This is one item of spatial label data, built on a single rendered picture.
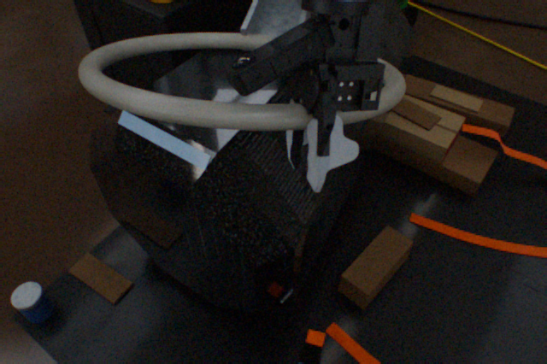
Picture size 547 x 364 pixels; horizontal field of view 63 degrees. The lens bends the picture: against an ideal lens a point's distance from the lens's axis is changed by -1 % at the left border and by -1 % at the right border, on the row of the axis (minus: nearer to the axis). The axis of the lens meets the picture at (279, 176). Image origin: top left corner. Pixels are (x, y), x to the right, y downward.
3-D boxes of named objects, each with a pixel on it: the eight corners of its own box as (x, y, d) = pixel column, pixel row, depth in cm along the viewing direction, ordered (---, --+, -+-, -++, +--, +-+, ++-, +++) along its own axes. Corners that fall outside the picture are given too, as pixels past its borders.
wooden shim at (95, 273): (68, 272, 176) (67, 270, 175) (88, 254, 181) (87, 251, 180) (114, 305, 167) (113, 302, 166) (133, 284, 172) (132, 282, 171)
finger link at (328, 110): (336, 158, 48) (337, 74, 46) (323, 159, 48) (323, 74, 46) (317, 150, 53) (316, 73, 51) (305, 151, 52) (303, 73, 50)
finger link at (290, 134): (329, 166, 60) (345, 107, 54) (287, 171, 58) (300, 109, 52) (320, 151, 62) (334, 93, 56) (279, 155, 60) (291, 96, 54)
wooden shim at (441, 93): (429, 96, 234) (430, 94, 233) (436, 86, 240) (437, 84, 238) (476, 114, 225) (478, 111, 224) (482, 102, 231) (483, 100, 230)
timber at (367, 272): (363, 310, 165) (367, 296, 156) (337, 290, 171) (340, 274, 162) (407, 258, 180) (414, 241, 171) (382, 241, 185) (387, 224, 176)
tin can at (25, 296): (21, 310, 165) (5, 294, 156) (47, 292, 170) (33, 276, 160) (33, 329, 161) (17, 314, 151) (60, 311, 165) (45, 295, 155)
